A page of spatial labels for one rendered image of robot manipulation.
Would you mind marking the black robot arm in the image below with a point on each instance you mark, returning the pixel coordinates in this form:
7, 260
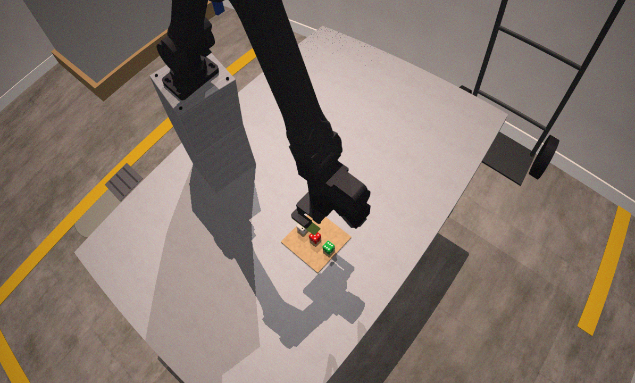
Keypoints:
315, 147

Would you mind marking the tan mat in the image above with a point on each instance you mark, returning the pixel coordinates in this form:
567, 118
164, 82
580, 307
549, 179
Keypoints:
313, 254

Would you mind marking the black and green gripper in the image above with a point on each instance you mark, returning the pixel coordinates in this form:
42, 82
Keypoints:
305, 206

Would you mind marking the red die with white pips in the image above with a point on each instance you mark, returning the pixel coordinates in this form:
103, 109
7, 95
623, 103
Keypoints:
315, 239

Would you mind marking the green die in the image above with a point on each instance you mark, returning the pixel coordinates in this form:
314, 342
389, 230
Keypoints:
328, 247

